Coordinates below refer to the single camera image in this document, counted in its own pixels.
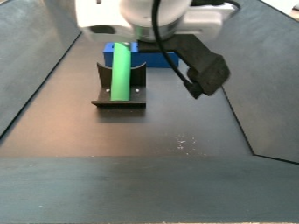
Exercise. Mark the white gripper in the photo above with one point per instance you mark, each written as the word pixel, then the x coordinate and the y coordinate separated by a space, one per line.
pixel 125 20

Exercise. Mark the green oval cylinder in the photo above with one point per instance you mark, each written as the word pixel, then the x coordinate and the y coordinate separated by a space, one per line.
pixel 121 72

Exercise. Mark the black curved fixture cradle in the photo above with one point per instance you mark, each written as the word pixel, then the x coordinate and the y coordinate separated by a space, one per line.
pixel 137 100

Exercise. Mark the blue foam shape-hole block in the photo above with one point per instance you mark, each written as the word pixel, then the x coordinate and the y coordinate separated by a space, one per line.
pixel 154 59

